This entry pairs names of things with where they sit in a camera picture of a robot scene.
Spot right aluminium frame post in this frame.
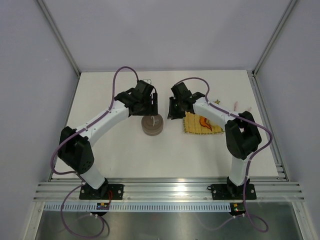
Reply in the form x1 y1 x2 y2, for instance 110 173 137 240
251 0 300 78

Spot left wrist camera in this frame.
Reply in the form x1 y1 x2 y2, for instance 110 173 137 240
134 80 155 96

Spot aluminium frame post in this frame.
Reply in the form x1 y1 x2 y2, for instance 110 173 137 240
251 0 300 78
35 0 81 80

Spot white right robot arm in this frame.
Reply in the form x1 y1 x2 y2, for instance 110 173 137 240
167 92 262 198

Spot round metal lunch box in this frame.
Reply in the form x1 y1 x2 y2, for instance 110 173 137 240
142 126 163 136

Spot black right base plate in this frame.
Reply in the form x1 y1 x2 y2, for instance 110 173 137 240
207 183 257 201

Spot white steamed bun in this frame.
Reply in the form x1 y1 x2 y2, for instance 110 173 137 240
208 120 219 126

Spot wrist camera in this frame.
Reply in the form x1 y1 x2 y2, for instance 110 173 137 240
134 80 155 96
171 82 192 101

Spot orange pumpkin slice toy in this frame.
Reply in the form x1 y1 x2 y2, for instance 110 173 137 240
199 116 212 131

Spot aluminium mounting rail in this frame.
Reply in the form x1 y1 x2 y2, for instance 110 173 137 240
33 177 305 202

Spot metal tongs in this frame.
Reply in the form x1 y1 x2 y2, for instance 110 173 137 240
233 101 252 113

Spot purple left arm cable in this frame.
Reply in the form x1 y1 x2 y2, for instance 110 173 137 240
50 66 140 238

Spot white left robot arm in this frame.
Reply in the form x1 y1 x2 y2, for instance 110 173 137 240
57 88 158 200

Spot left aluminium frame post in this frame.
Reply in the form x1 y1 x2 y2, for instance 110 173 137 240
35 0 81 80

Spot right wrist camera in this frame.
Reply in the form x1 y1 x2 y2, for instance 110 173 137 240
171 82 192 101

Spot white slotted cable duct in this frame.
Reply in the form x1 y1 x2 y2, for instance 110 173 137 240
43 202 231 213

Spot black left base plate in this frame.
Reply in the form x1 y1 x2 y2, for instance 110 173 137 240
79 183 124 200

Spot round brown lunch box lid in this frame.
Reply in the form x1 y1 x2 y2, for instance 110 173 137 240
141 114 164 129

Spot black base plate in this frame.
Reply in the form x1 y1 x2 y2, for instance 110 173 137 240
207 183 257 201
79 183 124 200

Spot yellow bamboo mat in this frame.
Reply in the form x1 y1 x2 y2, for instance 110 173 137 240
183 112 224 135

